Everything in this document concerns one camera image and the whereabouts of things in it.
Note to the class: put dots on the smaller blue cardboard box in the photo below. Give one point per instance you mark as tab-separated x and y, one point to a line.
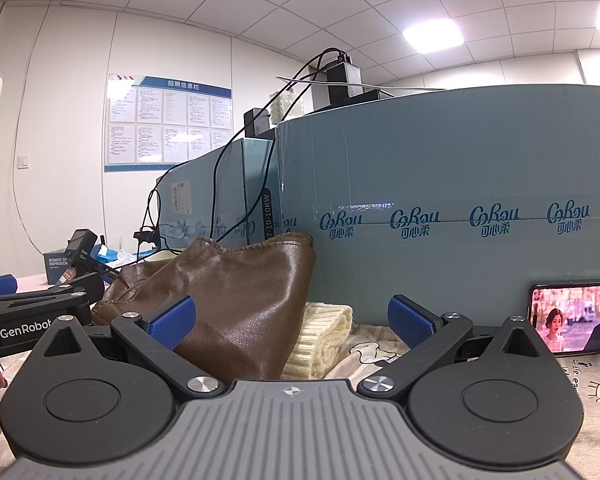
230	195

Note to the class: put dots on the black power adapter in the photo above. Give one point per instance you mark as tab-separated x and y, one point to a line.
344	81

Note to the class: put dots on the blue framed notice board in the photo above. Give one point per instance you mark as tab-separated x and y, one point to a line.
154	123

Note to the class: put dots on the beige cartoon bed sheet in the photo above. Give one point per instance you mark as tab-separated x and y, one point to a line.
496	398

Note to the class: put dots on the cream knitted sweater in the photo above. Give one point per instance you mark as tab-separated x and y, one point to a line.
325	328

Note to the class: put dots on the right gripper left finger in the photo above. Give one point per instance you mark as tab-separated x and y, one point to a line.
132	359

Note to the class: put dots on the blue printed cardboard box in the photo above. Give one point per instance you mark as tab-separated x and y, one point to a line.
460	200

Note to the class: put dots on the smartphone showing video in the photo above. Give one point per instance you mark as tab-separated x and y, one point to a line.
567	316

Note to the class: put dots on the brown leather jacket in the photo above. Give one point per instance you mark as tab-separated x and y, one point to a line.
249	302

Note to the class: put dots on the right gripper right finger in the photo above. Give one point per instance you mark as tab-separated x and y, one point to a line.
425	339

